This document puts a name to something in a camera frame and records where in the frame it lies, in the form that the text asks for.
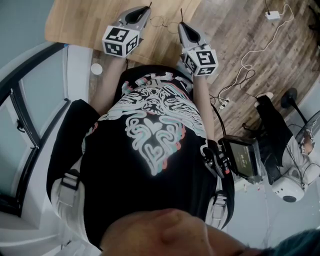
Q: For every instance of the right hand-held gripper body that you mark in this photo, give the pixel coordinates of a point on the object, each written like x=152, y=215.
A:
x=202, y=62

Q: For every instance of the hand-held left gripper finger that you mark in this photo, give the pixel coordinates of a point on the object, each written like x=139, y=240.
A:
x=143, y=23
x=125, y=16

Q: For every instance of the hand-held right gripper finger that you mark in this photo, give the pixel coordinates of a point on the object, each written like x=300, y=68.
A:
x=184, y=41
x=203, y=41

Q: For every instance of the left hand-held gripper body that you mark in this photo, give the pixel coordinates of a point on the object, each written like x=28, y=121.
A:
x=120, y=41

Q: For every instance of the wire-rimmed eyeglasses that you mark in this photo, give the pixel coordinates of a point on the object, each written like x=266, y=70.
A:
x=157, y=21

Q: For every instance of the person's right forearm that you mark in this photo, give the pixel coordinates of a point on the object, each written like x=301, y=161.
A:
x=203, y=105

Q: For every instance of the person's left forearm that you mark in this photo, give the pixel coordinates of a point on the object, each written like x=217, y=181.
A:
x=110, y=82

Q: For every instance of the white round floor disc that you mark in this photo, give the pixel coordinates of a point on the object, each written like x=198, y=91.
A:
x=96, y=68

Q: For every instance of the white power strip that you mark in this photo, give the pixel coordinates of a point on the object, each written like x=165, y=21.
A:
x=224, y=103

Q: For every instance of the white power adapter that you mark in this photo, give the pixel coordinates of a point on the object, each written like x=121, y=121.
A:
x=272, y=15

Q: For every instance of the black field monitor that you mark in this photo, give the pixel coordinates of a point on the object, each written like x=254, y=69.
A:
x=243, y=160

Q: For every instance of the person's black printed t-shirt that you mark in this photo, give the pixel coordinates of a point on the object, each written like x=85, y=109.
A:
x=120, y=180

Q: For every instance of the black-framed glass partition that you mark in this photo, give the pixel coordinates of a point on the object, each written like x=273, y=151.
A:
x=12, y=140

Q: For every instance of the white helmet device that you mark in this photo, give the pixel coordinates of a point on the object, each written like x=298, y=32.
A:
x=287, y=190

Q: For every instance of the person's face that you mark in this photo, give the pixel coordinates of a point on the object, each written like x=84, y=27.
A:
x=165, y=235

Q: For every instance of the round glass pedestal table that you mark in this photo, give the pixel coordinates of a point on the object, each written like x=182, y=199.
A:
x=288, y=97

